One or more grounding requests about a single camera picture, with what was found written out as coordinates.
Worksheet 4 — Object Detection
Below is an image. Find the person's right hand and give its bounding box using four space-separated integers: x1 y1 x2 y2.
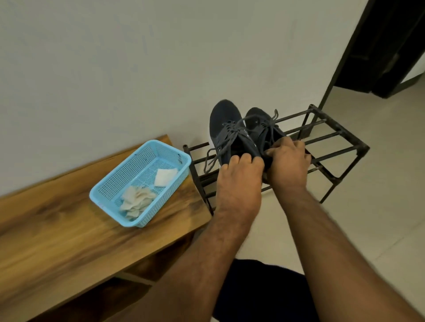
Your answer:
264 136 312 199

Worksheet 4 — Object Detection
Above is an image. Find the person's left hand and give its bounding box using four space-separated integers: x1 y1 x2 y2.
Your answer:
215 153 265 230

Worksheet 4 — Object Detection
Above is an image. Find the black metal shoe rack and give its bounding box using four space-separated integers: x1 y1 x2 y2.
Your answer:
182 104 370 216

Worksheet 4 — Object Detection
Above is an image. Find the person's left forearm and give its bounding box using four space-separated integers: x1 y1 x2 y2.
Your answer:
109 214 256 322

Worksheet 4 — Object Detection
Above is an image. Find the person's right forearm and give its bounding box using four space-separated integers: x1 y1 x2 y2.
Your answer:
275 187 425 322

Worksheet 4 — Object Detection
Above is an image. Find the blue plastic basket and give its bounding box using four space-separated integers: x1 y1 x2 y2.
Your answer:
89 139 193 229

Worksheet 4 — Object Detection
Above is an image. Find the dark wooden door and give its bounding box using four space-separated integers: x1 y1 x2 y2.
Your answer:
333 0 425 99

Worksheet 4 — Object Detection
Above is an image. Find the wooden table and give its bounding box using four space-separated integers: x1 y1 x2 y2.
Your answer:
0 134 213 322

